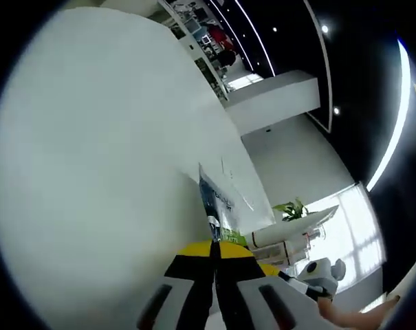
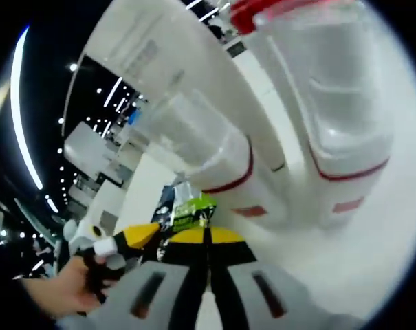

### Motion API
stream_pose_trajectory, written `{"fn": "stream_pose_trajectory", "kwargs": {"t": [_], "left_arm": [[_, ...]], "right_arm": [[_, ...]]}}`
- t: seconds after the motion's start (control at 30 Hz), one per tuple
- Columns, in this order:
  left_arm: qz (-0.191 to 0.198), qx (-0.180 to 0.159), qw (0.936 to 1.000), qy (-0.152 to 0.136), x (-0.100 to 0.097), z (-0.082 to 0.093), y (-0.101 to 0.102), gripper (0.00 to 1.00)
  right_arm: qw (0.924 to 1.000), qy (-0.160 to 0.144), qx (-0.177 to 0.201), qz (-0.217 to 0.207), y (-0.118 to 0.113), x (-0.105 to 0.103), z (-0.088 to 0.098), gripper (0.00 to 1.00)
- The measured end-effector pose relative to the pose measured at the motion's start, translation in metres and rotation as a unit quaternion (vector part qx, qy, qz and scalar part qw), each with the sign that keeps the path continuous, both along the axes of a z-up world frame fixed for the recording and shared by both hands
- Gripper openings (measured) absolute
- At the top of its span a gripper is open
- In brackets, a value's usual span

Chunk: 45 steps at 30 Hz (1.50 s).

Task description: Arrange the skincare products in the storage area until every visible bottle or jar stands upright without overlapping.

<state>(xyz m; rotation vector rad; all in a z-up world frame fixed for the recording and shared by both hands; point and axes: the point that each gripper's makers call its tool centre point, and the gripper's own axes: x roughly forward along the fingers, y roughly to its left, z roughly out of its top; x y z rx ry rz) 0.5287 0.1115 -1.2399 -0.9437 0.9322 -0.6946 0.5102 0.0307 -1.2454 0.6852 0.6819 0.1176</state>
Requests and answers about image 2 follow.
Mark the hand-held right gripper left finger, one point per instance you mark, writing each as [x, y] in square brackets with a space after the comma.
[175, 254]

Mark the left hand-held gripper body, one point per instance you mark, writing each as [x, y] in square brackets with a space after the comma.
[87, 237]

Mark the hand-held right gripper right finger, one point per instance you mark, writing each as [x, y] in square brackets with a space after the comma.
[235, 254]

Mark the green black packet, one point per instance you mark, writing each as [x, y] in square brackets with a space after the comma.
[190, 213]

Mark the white skincare tube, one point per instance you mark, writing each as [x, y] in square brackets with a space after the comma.
[159, 34]

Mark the blue storage box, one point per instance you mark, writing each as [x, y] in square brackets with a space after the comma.
[135, 117]

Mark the person's left hand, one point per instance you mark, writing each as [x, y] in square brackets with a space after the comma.
[60, 292]

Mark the ceiling light strip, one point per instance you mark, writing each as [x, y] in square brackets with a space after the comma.
[22, 120]

